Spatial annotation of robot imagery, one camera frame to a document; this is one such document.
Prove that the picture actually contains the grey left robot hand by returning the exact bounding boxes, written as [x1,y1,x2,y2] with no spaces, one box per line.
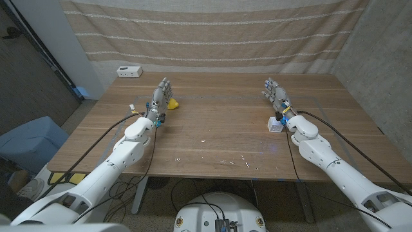
[146,77,174,122]

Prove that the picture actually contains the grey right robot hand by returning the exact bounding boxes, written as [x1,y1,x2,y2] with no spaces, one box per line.
[261,77,297,121]

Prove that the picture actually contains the small white box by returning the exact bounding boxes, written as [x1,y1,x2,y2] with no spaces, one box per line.
[267,116,285,133]

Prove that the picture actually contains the white power strip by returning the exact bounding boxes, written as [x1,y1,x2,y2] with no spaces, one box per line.
[116,66,144,79]

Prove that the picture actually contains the small light blue object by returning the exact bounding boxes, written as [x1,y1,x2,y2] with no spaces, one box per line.
[75,86,91,99]

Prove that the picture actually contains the beige striped backdrop cloth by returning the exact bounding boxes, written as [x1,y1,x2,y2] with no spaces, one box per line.
[59,0,370,74]

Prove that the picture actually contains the dark round grille disc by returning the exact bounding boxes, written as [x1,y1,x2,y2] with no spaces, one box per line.
[147,176,171,190]

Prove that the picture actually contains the white floor mat yellow print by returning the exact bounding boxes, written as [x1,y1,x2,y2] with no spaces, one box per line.
[32,164,107,223]

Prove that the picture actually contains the white robot torso base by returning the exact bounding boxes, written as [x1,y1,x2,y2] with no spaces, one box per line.
[173,192,267,232]

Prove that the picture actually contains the blue-grey storage bin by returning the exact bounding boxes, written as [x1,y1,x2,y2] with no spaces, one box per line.
[0,115,70,175]

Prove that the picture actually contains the grey electronics module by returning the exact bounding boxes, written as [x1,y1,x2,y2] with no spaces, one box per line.
[214,218,239,232]

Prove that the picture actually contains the white sneaker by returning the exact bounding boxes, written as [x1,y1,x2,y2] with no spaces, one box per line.
[17,178,46,199]

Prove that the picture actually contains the white robot chest plate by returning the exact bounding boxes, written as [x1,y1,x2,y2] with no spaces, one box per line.
[0,222,131,232]

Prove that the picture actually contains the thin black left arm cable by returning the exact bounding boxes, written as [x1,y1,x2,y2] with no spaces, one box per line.
[72,125,159,225]

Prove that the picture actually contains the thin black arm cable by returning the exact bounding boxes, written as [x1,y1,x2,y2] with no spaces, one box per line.
[72,125,159,225]
[284,124,393,229]

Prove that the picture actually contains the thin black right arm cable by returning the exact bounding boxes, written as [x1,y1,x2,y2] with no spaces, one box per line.
[284,124,393,229]

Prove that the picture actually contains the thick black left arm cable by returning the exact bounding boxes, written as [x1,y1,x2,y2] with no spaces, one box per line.
[37,111,145,200]

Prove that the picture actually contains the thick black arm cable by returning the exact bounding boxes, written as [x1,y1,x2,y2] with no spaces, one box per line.
[37,111,145,200]
[296,110,412,197]

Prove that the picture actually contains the black floor cable tangle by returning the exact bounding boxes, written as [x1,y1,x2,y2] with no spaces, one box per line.
[103,179,151,224]

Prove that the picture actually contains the thin black torso cable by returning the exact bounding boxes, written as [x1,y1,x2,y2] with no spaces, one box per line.
[170,178,226,222]

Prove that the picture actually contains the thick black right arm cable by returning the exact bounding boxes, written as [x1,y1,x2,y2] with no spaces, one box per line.
[296,110,412,197]

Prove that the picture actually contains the black door frame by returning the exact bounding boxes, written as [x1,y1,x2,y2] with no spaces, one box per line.
[0,0,85,104]

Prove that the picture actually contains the black door handle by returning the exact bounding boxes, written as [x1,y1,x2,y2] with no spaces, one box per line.
[2,26,23,40]

